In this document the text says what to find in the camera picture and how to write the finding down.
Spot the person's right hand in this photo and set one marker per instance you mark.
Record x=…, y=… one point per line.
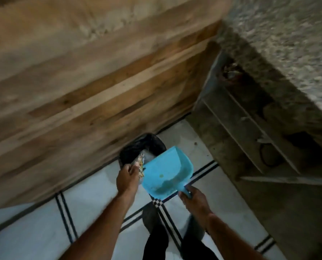
x=194, y=203

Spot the person's left hand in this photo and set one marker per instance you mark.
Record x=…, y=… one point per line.
x=127, y=181

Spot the person's left fingers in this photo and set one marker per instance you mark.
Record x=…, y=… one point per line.
x=132, y=166

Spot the person's right fingers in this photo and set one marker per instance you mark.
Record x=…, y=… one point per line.
x=186, y=190

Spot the colourful wrapper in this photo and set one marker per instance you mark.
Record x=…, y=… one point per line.
x=140, y=163

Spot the blue plastic dustpan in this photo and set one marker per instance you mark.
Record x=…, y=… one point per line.
x=167, y=171

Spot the person's left forearm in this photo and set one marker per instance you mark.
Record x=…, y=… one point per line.
x=101, y=230

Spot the person's right forearm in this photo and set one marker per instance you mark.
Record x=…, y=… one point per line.
x=231, y=240

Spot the black lined trash bin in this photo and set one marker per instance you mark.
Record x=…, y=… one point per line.
x=139, y=148

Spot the person's black trousers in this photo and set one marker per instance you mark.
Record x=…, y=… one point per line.
x=174, y=235

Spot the large wooden cabinet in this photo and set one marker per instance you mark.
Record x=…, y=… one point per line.
x=90, y=86

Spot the concrete shelf unit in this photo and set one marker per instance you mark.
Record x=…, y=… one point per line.
x=255, y=132

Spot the speckled granite countertop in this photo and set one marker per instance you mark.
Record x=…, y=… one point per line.
x=283, y=43

